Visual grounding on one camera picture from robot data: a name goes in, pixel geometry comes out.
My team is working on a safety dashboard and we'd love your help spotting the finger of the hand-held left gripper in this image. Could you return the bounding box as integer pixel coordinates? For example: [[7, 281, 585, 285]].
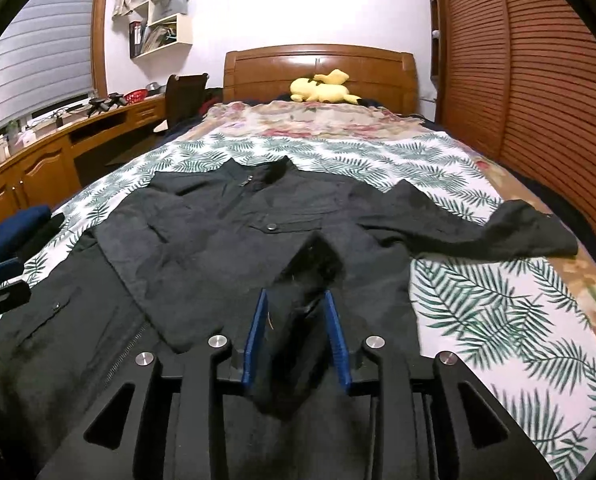
[[0, 280, 31, 323], [0, 257, 25, 283]]

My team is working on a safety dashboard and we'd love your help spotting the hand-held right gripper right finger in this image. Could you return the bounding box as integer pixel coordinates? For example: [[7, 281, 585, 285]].
[[323, 290, 558, 480]]

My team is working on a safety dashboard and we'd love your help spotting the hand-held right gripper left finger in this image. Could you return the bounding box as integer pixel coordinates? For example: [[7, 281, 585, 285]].
[[35, 287, 271, 480]]

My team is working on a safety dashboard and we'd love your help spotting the black jacket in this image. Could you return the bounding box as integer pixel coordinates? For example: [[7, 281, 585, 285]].
[[0, 156, 578, 480]]

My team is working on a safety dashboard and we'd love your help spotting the navy blue cloth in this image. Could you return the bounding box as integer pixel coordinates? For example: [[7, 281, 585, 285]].
[[0, 205, 54, 261]]

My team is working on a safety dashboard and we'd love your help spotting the dark cloth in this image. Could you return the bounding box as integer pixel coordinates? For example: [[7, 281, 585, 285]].
[[23, 212, 66, 256]]

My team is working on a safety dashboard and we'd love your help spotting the wooden desk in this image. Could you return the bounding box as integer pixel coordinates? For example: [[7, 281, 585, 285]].
[[0, 92, 169, 221]]

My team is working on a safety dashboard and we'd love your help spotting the leaf print bed sheet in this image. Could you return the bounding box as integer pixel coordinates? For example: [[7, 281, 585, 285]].
[[23, 130, 596, 480]]

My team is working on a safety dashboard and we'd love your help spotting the black gadget on stand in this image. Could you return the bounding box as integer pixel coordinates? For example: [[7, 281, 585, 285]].
[[88, 92, 126, 113]]

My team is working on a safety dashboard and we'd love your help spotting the grey window blind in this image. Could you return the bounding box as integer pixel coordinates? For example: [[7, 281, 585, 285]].
[[0, 0, 104, 121]]

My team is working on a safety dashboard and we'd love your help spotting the floral bedspread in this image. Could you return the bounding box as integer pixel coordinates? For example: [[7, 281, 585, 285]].
[[168, 100, 596, 441]]

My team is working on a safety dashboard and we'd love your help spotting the dark wooden chair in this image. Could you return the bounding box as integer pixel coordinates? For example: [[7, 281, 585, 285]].
[[165, 74, 209, 126]]

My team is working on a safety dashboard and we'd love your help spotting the yellow plush toy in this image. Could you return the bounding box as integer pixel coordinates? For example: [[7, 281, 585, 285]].
[[290, 68, 363, 105]]

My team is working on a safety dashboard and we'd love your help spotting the wooden headboard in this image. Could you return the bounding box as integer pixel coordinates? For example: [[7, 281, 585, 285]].
[[223, 44, 419, 116]]

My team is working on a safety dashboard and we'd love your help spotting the wooden louvered wardrobe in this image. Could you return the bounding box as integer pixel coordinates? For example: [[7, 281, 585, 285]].
[[428, 0, 596, 261]]

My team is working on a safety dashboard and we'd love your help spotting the wooden window frame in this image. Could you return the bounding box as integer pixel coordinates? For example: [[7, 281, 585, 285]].
[[92, 0, 116, 101]]

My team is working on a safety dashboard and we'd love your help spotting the white wall shelf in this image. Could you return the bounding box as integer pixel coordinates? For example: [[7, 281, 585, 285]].
[[112, 0, 196, 58]]

